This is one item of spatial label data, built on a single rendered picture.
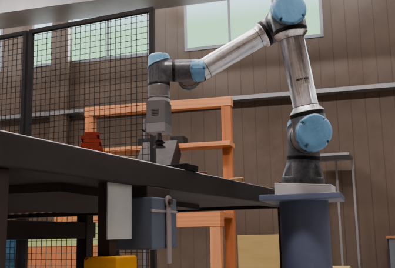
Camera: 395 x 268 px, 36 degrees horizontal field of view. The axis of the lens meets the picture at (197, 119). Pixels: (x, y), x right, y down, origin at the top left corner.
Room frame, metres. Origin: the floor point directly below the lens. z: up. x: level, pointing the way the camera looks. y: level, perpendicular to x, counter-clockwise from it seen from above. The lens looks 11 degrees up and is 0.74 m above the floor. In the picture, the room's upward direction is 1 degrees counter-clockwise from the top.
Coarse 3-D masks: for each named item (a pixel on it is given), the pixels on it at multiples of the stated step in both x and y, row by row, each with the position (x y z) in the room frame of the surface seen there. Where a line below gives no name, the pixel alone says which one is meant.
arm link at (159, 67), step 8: (152, 56) 1.96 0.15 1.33; (160, 56) 1.95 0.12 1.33; (168, 56) 1.97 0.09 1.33; (152, 64) 1.96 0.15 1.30; (160, 64) 1.95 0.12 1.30; (168, 64) 1.95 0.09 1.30; (152, 72) 1.96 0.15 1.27; (160, 72) 1.95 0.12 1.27; (168, 72) 1.96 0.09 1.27; (152, 80) 1.96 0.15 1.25; (160, 80) 1.95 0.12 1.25; (168, 80) 1.97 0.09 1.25
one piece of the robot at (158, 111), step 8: (152, 104) 1.95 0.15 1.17; (160, 104) 1.94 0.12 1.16; (168, 104) 1.99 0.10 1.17; (152, 112) 1.95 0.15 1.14; (160, 112) 1.94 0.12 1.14; (168, 112) 1.99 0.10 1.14; (152, 120) 1.95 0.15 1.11; (160, 120) 1.94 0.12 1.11; (168, 120) 1.99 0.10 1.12; (152, 128) 1.95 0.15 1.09; (160, 128) 1.94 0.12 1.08; (168, 128) 1.98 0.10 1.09; (160, 136) 1.98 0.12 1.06
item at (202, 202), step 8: (16, 176) 1.30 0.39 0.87; (16, 184) 1.48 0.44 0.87; (24, 184) 1.48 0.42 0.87; (32, 184) 1.49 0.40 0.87; (72, 184) 1.51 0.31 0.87; (80, 184) 1.51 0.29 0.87; (176, 200) 2.30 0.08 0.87; (184, 200) 2.31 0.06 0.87; (192, 200) 2.32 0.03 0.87; (200, 200) 2.33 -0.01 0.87; (208, 200) 2.34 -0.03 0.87; (216, 200) 2.35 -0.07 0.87
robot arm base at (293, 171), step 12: (288, 156) 2.13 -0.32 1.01; (300, 156) 2.09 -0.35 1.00; (312, 156) 2.09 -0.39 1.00; (288, 168) 2.12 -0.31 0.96; (300, 168) 2.09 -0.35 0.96; (312, 168) 2.09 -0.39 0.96; (288, 180) 2.10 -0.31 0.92; (300, 180) 2.08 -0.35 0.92; (312, 180) 2.08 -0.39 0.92; (324, 180) 2.13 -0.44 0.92
